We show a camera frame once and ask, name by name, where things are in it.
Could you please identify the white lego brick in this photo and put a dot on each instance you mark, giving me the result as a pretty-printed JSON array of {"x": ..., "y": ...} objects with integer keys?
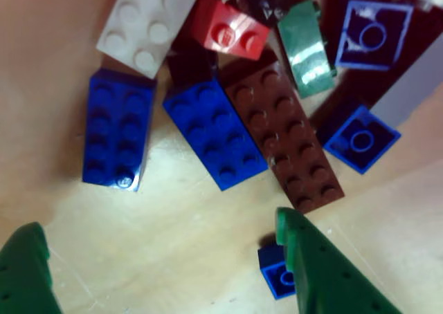
[{"x": 145, "y": 23}]

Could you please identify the small red lego brick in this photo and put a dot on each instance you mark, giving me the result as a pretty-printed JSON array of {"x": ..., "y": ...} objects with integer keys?
[{"x": 232, "y": 34}]

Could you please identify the long blue lego brick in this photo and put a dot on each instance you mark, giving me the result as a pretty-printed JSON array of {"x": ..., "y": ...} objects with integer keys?
[
  {"x": 214, "y": 134},
  {"x": 117, "y": 130}
]

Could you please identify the small blue lego brick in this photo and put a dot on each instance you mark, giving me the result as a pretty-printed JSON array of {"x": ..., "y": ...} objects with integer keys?
[
  {"x": 361, "y": 139},
  {"x": 273, "y": 269},
  {"x": 373, "y": 34}
]

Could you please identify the brown lego plate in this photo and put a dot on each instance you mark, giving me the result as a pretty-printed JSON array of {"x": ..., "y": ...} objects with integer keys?
[{"x": 287, "y": 137}]

